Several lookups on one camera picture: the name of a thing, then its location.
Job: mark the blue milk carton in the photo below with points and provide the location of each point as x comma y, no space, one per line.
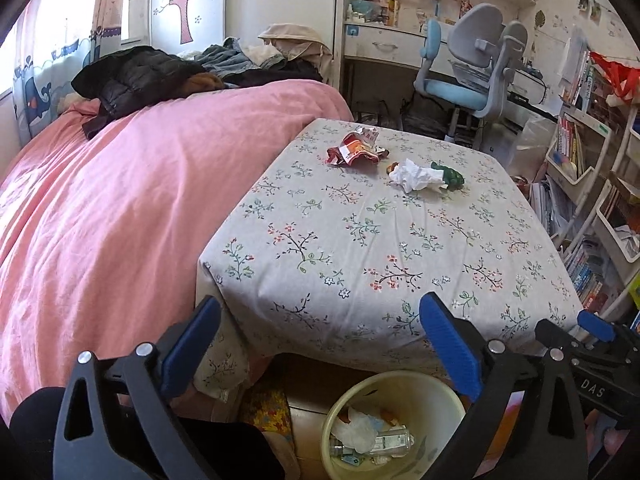
351,459

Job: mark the orange peel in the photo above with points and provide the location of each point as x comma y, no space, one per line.
391,168

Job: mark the white desk with drawers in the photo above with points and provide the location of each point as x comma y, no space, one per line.
393,31

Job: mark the whale pattern curtain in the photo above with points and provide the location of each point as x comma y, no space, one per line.
55,40

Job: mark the cream trash bin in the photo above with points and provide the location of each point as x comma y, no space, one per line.
429,409

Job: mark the green crumpled wrapper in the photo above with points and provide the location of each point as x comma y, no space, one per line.
453,180

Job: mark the blue grey desk chair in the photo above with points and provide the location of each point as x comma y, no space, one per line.
487,54

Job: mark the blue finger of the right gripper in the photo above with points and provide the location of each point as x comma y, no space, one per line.
596,326

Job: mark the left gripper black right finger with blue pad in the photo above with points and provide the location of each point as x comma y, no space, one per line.
548,439

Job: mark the pink duvet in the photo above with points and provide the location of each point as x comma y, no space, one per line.
100,237

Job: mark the floral cushion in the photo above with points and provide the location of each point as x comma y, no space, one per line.
331,262

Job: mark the clear plastic bottle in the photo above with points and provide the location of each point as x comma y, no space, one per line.
394,443

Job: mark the red snack wrapper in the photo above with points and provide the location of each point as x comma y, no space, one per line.
359,144

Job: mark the black puffer jacket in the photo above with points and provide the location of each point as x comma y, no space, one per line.
129,80

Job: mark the pile of clothes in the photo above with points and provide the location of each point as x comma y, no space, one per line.
287,51

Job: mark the white bookshelf with books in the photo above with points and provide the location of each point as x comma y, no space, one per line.
591,170

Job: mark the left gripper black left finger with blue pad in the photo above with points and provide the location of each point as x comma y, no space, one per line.
115,421

